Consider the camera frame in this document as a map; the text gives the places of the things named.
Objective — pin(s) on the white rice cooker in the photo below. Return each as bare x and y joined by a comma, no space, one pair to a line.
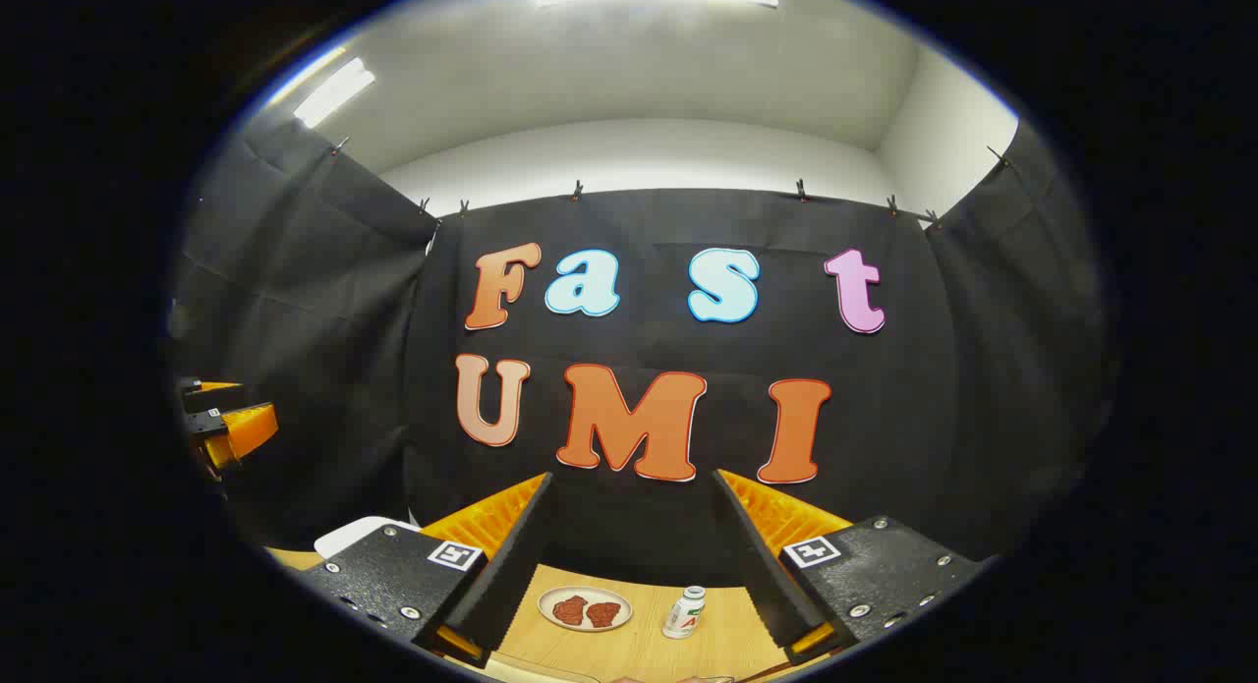
349,538

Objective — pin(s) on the white drink bottle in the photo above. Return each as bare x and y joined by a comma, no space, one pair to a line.
683,616

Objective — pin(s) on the red meat piece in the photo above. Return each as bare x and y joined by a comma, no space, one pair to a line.
603,615
570,610

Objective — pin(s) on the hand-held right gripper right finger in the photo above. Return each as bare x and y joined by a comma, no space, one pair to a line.
762,565

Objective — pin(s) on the white plate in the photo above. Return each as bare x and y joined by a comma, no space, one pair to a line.
586,593

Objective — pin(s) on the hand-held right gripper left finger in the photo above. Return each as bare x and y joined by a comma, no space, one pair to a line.
511,565

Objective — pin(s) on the black backdrop cloth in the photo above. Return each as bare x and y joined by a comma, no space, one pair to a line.
639,221

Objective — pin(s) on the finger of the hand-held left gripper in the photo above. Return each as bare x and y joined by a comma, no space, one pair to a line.
211,398
241,432

